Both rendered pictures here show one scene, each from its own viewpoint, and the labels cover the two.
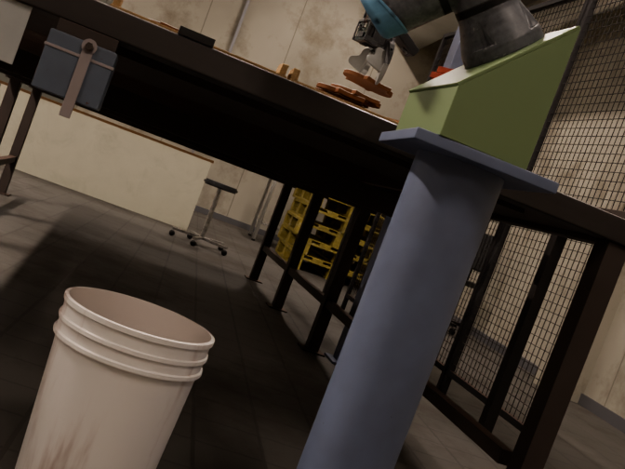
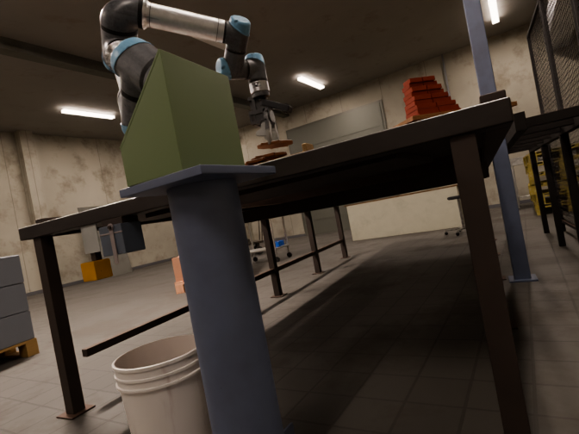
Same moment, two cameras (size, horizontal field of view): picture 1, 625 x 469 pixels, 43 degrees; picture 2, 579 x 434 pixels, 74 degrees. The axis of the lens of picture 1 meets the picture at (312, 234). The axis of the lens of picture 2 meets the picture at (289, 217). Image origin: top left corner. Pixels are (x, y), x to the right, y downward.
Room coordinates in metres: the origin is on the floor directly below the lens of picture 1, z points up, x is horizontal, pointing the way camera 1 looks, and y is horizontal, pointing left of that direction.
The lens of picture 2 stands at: (0.91, -0.98, 0.74)
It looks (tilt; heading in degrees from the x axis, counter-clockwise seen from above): 0 degrees down; 41
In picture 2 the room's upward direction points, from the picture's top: 11 degrees counter-clockwise
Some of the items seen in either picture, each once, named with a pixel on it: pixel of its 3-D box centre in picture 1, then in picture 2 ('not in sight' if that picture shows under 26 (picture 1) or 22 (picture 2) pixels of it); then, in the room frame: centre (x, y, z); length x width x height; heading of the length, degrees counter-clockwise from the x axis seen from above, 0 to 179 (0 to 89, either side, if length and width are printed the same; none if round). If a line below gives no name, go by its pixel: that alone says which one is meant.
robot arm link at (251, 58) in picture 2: not in sight; (255, 70); (2.01, 0.02, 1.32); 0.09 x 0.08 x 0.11; 162
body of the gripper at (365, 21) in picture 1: (379, 25); (261, 110); (2.01, 0.03, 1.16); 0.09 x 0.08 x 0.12; 116
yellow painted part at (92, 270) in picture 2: not in sight; (93, 251); (1.57, 0.74, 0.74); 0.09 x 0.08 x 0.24; 104
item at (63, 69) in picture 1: (75, 73); (121, 239); (1.62, 0.56, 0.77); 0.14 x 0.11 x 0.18; 104
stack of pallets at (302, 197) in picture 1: (334, 228); (561, 178); (8.80, -0.20, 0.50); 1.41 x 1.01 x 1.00; 11
